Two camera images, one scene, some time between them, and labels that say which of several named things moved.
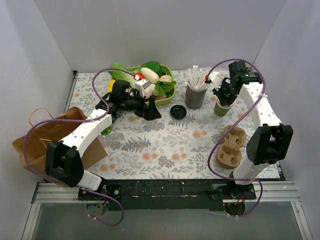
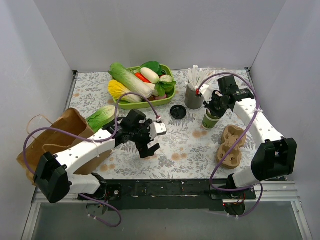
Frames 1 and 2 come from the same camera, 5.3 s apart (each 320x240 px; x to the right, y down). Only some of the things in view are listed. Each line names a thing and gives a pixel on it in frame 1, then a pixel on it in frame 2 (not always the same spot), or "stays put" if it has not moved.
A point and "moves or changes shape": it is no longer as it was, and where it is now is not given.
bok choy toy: (165, 85) stays put
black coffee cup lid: (178, 112) stays put
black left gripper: (145, 110) to (143, 144)
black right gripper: (225, 94) to (213, 108)
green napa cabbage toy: (119, 75) stays put
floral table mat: (185, 144) stays put
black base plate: (170, 195) stays put
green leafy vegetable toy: (154, 65) stays put
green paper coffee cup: (221, 110) moves or changes shape
